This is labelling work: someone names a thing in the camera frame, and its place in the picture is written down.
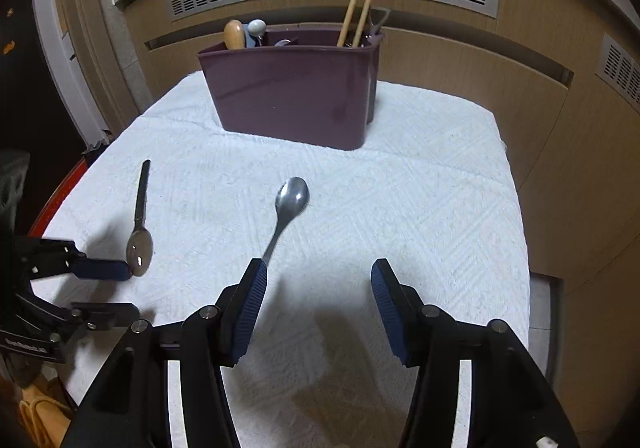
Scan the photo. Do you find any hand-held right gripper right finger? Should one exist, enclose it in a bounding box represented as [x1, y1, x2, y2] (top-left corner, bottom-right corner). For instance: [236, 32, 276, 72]
[371, 258, 582, 448]

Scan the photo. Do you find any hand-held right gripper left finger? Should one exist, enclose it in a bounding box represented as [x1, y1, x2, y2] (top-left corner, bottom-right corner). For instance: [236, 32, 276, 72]
[60, 259, 269, 448]

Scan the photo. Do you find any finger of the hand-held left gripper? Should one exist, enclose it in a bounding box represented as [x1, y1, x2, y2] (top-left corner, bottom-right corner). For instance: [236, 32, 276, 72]
[14, 239, 134, 282]
[22, 294, 142, 337]

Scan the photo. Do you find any long-handled metal spoon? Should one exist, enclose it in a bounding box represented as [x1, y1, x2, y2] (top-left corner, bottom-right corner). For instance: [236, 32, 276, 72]
[126, 159, 154, 277]

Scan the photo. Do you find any purple plastic utensil container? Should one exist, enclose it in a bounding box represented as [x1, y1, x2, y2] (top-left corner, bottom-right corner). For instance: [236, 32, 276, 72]
[196, 23, 385, 151]

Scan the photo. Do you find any wooden spoon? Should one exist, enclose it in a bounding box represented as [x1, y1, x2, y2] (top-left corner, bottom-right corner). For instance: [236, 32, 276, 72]
[223, 20, 247, 50]

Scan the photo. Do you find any dark plastic spatula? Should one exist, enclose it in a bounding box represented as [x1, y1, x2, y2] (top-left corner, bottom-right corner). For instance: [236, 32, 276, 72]
[368, 6, 391, 37]

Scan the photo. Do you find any yellow cloth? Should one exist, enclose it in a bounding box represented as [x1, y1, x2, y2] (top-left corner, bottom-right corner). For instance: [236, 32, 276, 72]
[19, 390, 73, 448]

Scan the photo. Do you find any red table edge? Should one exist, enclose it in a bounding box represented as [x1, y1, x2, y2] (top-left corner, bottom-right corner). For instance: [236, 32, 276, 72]
[27, 153, 96, 240]

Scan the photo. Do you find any white textured cloth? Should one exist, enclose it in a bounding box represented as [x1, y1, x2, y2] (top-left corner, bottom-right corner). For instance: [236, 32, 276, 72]
[42, 70, 532, 448]

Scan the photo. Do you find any short grey vent grille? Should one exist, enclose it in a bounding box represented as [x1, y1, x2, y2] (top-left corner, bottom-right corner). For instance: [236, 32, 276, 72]
[597, 34, 640, 105]

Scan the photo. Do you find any white door frame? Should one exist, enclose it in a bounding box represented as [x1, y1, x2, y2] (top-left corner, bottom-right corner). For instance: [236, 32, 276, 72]
[31, 0, 103, 145]

